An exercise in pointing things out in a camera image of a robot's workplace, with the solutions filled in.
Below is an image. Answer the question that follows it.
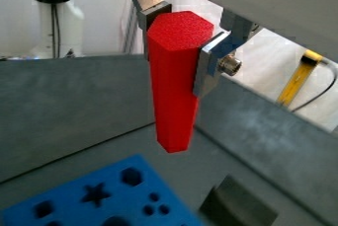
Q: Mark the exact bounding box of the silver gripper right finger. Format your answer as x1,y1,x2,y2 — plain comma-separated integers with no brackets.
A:
193,10,261,98

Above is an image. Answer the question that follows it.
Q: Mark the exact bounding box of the red hexagonal prism block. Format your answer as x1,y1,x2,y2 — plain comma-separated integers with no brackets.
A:
147,11,214,153

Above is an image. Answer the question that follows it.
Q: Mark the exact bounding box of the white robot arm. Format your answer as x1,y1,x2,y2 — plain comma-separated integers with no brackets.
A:
34,0,262,97

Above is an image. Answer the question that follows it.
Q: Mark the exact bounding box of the blue foam shape-sorting board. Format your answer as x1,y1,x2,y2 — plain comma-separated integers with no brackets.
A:
3,155,203,226

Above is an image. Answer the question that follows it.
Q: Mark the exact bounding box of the black curved cradle stand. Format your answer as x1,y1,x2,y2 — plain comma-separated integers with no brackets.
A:
199,175,280,226

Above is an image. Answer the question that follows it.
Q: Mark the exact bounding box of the yellow strap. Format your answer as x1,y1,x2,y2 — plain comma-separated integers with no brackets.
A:
277,49,325,108

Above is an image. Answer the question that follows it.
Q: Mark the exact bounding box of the black background cable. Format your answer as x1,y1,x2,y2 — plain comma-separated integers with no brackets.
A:
289,59,338,113

